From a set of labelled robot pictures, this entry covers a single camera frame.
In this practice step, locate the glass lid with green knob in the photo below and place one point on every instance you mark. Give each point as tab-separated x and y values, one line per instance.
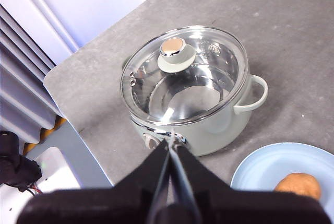
174	57

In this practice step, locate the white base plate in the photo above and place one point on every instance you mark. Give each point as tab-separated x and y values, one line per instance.
52	171

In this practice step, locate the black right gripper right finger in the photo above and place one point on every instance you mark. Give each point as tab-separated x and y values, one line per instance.
248	208

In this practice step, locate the white ribbed panel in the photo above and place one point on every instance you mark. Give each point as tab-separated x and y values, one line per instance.
21	83

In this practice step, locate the pale green electric steamer pot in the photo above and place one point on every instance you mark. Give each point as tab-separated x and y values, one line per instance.
214	135

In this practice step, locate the brown potato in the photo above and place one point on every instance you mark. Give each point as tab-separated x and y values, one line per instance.
297	184

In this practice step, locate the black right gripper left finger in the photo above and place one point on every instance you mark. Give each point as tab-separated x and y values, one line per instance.
91	208

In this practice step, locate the grey metal frame beam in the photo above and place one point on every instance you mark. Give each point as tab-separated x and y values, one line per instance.
78	156

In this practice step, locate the blue round plate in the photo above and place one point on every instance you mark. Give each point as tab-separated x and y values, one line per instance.
261	166

